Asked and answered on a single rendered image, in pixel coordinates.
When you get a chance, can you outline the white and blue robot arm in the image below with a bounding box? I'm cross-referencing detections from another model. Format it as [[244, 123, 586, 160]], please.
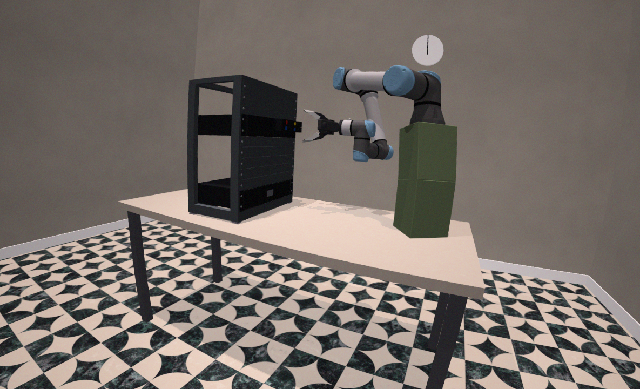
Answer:
[[333, 65, 445, 162]]

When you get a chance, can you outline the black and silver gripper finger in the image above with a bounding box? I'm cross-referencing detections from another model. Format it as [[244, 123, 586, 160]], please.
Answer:
[[304, 110, 327, 120], [302, 133, 326, 142]]

